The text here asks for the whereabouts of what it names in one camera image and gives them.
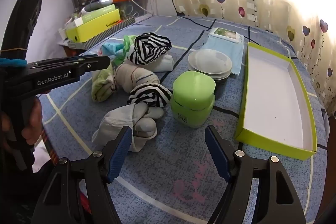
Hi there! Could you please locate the yellow green box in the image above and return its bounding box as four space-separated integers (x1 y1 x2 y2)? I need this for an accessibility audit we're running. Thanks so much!
65 9 121 43

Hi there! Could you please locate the black cable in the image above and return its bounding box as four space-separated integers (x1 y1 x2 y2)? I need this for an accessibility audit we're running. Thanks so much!
169 0 276 34

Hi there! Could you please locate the green plastic jar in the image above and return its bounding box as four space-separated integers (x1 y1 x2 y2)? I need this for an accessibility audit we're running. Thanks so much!
170 71 216 128

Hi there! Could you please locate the grey oval device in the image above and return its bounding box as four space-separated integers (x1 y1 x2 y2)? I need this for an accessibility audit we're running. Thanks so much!
84 0 113 11

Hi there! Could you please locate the blue plaid bed sheet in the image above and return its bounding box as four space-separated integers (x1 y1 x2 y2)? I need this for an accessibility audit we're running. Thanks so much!
34 15 328 224

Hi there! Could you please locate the black white striped sock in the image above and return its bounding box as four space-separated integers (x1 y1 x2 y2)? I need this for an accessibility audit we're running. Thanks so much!
127 33 172 65
127 83 173 108

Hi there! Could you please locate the grey white sock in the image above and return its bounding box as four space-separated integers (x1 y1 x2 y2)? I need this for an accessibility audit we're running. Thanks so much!
91 102 166 153

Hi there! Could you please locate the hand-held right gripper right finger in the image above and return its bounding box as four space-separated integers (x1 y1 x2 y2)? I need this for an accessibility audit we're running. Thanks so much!
205 125 306 224

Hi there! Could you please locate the light blue sock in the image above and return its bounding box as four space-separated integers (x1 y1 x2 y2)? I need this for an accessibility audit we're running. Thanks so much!
102 42 125 56

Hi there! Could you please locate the person's left hand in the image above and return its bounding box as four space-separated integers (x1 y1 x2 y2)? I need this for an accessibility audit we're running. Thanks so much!
21 97 44 153

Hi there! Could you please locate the striped cardboard box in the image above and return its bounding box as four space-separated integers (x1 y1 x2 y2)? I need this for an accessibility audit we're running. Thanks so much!
69 17 136 50

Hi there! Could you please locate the lime green cardboard box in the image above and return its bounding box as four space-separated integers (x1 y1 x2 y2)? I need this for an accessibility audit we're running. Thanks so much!
234 42 318 161

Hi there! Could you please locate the green white flat box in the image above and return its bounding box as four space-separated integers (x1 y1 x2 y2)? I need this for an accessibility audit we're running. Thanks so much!
73 4 117 28

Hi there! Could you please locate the light blue wet wipes pack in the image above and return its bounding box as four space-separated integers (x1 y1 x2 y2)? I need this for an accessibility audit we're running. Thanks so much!
201 27 244 75

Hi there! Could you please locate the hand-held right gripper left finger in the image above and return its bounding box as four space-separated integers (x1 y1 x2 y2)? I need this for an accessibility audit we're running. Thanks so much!
31 126 133 224

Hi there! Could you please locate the beige sock with blue stripes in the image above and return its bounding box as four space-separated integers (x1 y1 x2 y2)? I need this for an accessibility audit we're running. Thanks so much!
114 60 160 94

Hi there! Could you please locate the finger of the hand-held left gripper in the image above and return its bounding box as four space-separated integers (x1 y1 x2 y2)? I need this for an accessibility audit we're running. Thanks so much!
69 55 111 77
28 54 103 70

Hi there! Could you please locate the white bowl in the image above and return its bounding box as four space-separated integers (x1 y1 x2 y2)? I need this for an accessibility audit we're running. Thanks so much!
188 67 232 80
187 49 233 75

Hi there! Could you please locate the light green cloth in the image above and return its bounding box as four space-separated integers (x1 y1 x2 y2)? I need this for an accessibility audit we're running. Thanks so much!
113 35 137 65

